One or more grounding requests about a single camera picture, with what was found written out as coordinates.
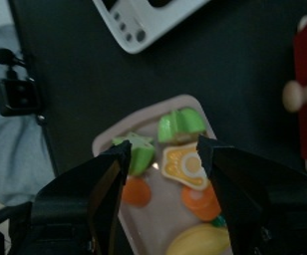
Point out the white toy appliance with buttons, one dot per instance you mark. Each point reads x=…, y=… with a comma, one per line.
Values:
x=141, y=20

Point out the orange toy carrot top piece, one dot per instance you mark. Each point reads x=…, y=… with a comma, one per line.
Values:
x=201, y=203

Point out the yellow toy lemon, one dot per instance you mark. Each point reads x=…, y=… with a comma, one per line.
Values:
x=200, y=240

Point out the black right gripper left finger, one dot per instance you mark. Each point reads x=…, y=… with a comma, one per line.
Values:
x=82, y=199

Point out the green toy squash half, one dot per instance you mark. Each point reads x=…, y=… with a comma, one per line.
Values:
x=141, y=153
x=181, y=125

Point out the orange toy carrot slice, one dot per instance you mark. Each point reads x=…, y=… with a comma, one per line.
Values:
x=135, y=192

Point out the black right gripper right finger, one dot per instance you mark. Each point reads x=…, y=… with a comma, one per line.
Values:
x=266, y=199

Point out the toy fried egg toast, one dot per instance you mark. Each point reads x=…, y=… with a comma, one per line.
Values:
x=184, y=165

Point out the pale pink plastic tray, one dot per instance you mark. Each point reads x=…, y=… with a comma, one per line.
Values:
x=159, y=199

